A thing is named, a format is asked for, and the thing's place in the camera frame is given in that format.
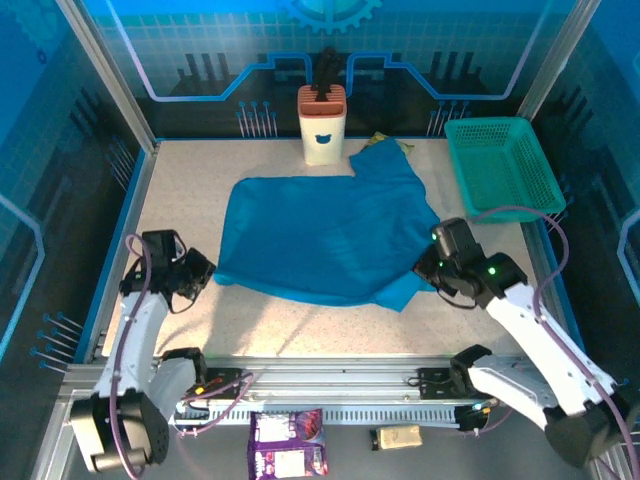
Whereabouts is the blue t-shirt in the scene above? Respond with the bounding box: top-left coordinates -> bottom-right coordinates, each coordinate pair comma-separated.
213,138 -> 441,314

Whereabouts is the green plastic basket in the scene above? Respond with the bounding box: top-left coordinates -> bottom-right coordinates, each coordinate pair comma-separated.
443,117 -> 566,225

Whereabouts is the black connector box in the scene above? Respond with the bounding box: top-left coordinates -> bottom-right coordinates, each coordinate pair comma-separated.
453,403 -> 489,434

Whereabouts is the green yellow snack bag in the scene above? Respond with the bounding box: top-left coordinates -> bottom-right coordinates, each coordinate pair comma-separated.
364,131 -> 416,156

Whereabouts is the beige wrapped packet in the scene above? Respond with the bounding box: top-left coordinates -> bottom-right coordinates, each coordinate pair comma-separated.
369,424 -> 424,452

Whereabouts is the beige knife block orange top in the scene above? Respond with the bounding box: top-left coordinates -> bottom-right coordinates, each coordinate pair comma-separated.
297,83 -> 348,167

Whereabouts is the purple snack bag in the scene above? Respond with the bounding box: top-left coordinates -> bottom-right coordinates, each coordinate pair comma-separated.
247,408 -> 330,478

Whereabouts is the black knife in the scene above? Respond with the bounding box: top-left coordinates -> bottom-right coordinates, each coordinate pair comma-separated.
312,46 -> 345,101

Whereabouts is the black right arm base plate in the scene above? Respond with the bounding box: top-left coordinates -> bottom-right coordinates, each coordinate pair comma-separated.
417,367 -> 501,401

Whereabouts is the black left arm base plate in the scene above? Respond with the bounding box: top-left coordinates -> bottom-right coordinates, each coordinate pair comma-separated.
174,367 -> 251,401

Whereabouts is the white slotted cable duct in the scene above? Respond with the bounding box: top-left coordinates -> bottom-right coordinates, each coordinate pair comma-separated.
169,405 -> 462,427

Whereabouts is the aluminium front rail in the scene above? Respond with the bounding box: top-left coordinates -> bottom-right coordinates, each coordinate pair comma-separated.
62,354 -> 604,404

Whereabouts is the aluminium frame post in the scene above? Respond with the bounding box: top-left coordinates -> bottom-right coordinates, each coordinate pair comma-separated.
516,0 -> 605,121
54,0 -> 161,154

